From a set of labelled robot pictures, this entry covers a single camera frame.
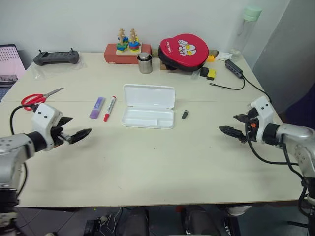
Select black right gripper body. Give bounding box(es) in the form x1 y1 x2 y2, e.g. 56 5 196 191
244 109 259 144

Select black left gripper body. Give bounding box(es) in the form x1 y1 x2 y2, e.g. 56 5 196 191
50 117 74 146

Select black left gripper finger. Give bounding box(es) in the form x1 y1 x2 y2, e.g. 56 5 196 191
59 116 74 127
69 128 93 145

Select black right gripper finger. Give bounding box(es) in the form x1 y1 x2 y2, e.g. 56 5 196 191
233 113 251 123
218 125 247 144

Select white plastic case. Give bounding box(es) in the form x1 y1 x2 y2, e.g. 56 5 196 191
121 84 176 129

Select purple highlighter pen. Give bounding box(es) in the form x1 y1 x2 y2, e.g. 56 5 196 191
89 97 106 120

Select red whiteboard marker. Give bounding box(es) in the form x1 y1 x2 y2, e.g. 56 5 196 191
103 95 118 122

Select yellow and black block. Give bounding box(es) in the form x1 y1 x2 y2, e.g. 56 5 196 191
206 68 218 81

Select clear plastic bag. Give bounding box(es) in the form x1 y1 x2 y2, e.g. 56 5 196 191
25 52 89 80

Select grey handheld remote controller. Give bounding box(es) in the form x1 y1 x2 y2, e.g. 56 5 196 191
32 47 80 66

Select crumpled white tissue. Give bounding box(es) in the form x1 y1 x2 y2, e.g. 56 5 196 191
216 51 233 61

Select red cardboard box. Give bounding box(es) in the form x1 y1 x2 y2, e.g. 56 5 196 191
103 43 152 65

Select white object under table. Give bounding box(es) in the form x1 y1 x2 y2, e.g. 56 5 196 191
226 205 252 217

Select clear bottle with green lid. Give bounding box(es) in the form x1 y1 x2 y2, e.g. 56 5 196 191
229 6 263 62

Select red boxing focus pad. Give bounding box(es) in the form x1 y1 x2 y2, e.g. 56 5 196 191
157 33 210 73

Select stainless steel canister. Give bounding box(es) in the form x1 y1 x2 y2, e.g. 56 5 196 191
136 52 153 74

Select wooden colourful stacking toy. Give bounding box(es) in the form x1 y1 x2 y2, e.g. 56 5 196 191
115 27 143 56

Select dark rounded shape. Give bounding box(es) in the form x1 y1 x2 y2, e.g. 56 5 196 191
181 206 220 236
127 207 150 236

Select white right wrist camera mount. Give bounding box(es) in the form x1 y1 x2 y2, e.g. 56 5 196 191
247 95 274 144

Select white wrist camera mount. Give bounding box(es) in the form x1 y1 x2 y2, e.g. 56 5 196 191
31 103 63 151
247 95 274 144

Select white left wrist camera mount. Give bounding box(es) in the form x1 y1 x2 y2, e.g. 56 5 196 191
31 103 63 151

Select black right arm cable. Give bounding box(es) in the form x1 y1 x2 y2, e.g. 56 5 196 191
247 139 315 222

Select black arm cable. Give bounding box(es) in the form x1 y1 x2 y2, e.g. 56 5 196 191
9 104 38 197
247 139 315 222

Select red handled scissors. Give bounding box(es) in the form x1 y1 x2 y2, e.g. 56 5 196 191
21 87 65 112

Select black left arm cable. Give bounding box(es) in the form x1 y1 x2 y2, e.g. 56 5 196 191
9 104 38 197

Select grey USB hub with cable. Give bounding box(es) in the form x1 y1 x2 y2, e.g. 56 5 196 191
209 59 272 102

